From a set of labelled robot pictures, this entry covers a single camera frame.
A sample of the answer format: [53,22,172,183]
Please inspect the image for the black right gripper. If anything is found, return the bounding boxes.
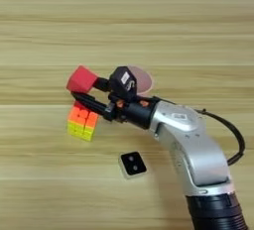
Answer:
[70,76,161,131]

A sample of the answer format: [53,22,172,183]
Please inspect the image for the red cube block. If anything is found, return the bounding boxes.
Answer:
[65,64,99,94]

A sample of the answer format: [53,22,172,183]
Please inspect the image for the colourful puzzle cube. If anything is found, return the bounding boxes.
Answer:
[66,100,100,143]

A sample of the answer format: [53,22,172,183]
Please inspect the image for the pink plastic cup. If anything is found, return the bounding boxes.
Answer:
[126,64,155,96]

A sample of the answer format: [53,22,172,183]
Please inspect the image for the black white square device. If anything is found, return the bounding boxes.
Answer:
[117,151,149,180]

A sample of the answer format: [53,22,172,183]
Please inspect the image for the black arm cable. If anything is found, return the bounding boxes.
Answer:
[193,107,246,167]

